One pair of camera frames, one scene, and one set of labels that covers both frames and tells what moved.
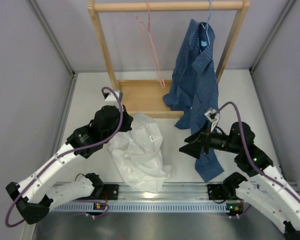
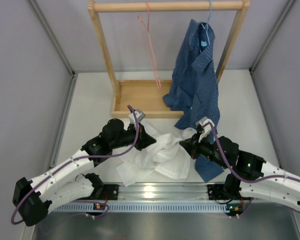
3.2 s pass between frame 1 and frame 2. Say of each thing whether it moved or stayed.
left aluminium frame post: stayed
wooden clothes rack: stayed
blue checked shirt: stayed
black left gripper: moved
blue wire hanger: stayed
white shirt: moved
